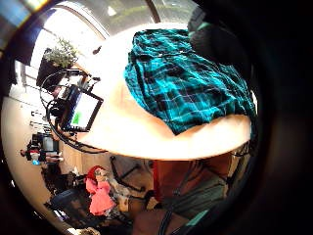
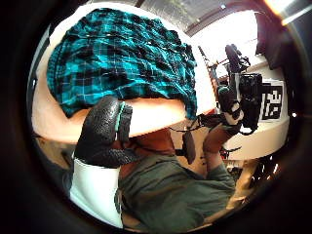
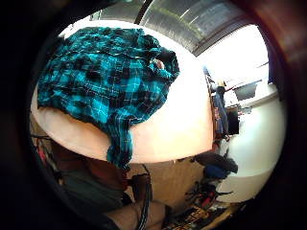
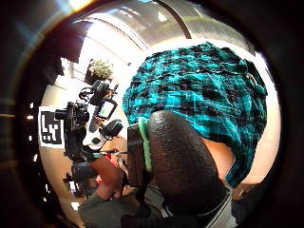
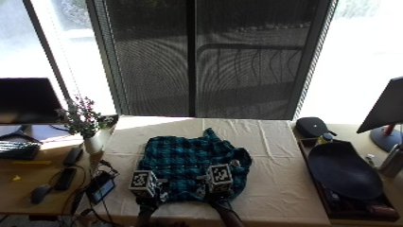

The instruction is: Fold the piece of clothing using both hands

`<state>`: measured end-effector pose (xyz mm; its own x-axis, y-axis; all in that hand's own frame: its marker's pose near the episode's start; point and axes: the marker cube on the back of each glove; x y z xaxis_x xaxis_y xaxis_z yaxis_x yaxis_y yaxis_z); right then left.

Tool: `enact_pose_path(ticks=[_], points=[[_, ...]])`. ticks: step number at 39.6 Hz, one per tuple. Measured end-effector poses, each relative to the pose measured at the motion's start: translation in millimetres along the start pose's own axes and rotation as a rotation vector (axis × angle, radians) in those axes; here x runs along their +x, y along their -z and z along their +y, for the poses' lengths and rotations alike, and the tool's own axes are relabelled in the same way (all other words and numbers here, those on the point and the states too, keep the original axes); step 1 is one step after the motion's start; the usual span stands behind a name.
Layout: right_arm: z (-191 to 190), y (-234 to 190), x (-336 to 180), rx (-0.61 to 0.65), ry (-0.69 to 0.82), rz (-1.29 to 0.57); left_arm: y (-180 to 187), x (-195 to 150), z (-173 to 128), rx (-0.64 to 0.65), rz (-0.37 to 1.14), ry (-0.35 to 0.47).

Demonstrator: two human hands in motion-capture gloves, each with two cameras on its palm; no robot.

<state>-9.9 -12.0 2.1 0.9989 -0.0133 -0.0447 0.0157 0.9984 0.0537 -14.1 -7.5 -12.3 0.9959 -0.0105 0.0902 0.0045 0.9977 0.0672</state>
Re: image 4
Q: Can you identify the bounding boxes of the potted green plant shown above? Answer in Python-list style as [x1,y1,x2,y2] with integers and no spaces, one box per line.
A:
[84,59,115,86]

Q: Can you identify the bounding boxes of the white marker cube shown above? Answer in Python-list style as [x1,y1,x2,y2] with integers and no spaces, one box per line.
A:
[37,105,67,149]

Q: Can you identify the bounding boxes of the teal plaid shirt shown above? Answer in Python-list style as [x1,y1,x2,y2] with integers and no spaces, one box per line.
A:
[122,42,269,188]

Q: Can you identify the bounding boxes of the the person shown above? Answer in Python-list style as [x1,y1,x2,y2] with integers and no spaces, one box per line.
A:
[78,180,239,228]

